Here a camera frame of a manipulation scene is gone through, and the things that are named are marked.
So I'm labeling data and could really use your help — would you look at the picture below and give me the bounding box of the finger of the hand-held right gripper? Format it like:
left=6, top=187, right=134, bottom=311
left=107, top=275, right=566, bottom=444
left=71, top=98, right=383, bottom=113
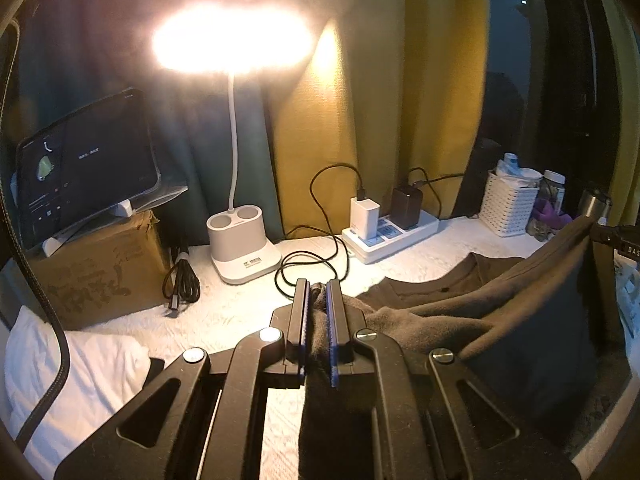
left=591, top=224, right=640, bottom=243

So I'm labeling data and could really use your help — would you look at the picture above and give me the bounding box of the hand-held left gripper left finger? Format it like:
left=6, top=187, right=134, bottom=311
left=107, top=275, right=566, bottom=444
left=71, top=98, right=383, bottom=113
left=54, top=278, right=312, bottom=480

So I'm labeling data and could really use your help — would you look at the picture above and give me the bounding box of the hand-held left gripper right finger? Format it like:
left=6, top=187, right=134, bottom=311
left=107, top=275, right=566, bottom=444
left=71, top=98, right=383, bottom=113
left=325, top=280, right=581, bottom=480

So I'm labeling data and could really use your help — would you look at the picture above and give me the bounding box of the brown t-shirt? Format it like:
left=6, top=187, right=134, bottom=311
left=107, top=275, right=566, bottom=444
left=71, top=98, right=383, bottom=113
left=299, top=215, right=628, bottom=480

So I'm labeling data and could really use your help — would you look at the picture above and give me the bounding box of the stainless steel tumbler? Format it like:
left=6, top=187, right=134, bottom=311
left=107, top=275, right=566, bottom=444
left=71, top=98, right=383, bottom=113
left=579, top=187, right=613, bottom=226

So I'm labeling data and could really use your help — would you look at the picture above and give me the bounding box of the purple soft item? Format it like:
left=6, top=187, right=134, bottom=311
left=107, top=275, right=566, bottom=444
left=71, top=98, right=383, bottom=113
left=530, top=200, right=573, bottom=233

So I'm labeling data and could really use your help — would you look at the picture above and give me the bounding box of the jar with white lid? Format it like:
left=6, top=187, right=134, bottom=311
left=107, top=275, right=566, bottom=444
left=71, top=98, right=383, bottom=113
left=539, top=170, right=567, bottom=213

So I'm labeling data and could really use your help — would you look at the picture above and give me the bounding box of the white desk lamp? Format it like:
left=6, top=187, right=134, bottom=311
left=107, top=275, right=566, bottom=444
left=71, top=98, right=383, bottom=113
left=152, top=2, right=316, bottom=285

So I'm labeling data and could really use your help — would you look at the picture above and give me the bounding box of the white perforated basket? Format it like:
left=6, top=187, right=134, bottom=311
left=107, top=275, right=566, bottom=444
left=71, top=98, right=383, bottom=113
left=479, top=170, right=541, bottom=237

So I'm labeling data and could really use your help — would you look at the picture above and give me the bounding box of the white power strip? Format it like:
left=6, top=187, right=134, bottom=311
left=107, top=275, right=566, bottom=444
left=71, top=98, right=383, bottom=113
left=341, top=209, right=440, bottom=265

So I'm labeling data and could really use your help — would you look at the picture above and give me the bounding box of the white charger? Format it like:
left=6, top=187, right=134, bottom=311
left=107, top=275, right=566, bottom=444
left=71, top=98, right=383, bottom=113
left=349, top=187, right=383, bottom=241

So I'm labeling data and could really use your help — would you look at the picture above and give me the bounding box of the blue white packet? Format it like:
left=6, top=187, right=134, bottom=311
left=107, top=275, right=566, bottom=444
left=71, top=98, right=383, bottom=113
left=495, top=152, right=543, bottom=181

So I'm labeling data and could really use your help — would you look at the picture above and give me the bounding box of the black charger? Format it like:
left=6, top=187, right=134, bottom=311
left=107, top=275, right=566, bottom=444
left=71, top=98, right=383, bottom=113
left=390, top=185, right=425, bottom=231

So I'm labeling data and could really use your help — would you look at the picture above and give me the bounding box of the cardboard box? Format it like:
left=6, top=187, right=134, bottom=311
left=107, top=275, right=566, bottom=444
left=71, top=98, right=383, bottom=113
left=22, top=210, right=173, bottom=331

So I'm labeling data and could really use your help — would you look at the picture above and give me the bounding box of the white tablet stand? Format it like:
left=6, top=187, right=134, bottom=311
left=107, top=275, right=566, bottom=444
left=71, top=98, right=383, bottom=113
left=42, top=200, right=137, bottom=257

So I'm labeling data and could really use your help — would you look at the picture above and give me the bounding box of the white crumpled cloth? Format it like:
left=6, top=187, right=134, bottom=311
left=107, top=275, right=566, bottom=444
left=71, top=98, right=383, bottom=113
left=5, top=305, right=153, bottom=466

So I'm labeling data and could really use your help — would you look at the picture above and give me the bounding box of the yellow curtain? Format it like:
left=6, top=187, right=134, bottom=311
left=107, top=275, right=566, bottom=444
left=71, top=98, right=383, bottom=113
left=270, top=0, right=491, bottom=238

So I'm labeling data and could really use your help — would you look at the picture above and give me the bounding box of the black tablet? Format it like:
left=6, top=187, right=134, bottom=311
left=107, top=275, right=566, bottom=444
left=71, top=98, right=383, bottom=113
left=15, top=88, right=162, bottom=250

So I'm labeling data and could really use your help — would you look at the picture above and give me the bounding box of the dark teal curtain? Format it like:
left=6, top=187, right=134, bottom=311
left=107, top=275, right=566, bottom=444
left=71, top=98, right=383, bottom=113
left=15, top=0, right=286, bottom=246

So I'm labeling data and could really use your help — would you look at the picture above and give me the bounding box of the bundled black cable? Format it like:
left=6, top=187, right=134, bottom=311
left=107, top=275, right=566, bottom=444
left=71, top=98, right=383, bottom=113
left=162, top=246, right=202, bottom=318

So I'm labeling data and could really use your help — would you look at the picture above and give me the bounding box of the black charging cable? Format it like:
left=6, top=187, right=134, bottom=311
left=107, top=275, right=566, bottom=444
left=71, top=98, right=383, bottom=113
left=406, top=166, right=466, bottom=191
left=275, top=162, right=368, bottom=303

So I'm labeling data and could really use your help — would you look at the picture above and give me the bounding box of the black window frame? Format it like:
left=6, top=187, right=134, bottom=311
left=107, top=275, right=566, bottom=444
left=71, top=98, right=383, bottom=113
left=530, top=0, right=616, bottom=201

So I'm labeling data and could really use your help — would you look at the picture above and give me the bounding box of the black braided cable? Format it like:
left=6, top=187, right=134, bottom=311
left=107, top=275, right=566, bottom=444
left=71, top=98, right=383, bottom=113
left=0, top=20, right=71, bottom=456

